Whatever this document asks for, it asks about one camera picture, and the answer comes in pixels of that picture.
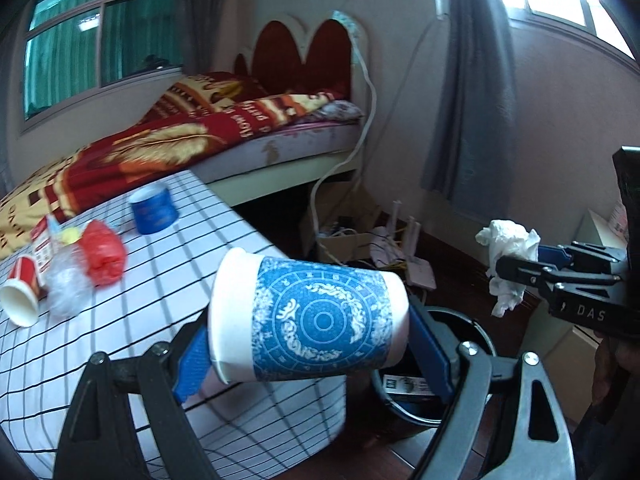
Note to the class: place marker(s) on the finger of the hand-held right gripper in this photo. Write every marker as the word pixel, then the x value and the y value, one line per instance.
pixel 520 270
pixel 554 255

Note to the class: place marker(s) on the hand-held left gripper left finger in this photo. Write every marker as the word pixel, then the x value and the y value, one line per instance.
pixel 192 367

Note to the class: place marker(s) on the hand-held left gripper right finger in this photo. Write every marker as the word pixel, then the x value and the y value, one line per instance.
pixel 432 355

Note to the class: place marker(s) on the white tissue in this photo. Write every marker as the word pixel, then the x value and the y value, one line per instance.
pixel 505 240

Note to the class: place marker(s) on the black round trash bin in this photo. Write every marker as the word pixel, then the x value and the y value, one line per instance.
pixel 460 322

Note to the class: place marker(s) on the blue patterned paper cup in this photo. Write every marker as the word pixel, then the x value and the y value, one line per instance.
pixel 320 320
pixel 152 212

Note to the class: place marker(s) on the red plastic bag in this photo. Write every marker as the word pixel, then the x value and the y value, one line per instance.
pixel 102 255

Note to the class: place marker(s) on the clear plastic bag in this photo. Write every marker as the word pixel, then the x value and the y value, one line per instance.
pixel 67 285

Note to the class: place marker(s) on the red paper cup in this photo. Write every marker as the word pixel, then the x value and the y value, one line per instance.
pixel 25 272

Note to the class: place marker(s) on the small printed carton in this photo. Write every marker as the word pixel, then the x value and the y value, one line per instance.
pixel 42 245

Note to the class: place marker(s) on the small black white box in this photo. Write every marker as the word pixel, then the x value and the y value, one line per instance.
pixel 405 385

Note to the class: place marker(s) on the white router with antennas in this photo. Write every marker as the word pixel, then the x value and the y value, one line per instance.
pixel 420 272

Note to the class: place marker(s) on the white paper sheet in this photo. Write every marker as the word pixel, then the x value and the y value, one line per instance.
pixel 382 245

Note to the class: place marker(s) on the open cardboard box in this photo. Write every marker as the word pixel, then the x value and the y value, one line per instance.
pixel 345 250

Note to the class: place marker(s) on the small yellow wrapper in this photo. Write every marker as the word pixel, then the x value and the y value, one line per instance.
pixel 71 236

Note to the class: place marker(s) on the grey embroidered curtain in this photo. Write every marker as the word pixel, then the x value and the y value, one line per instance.
pixel 475 85

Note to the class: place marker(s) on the cream wooden bed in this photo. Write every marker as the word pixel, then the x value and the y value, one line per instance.
pixel 280 180

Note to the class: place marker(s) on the red gold printed blanket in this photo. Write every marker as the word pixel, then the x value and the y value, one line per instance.
pixel 165 140

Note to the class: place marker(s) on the floral pillow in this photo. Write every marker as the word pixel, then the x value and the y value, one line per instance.
pixel 340 109

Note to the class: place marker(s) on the floral mattress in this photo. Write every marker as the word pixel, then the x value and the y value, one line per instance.
pixel 300 142

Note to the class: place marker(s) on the window with green glass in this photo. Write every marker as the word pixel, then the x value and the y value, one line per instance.
pixel 65 55

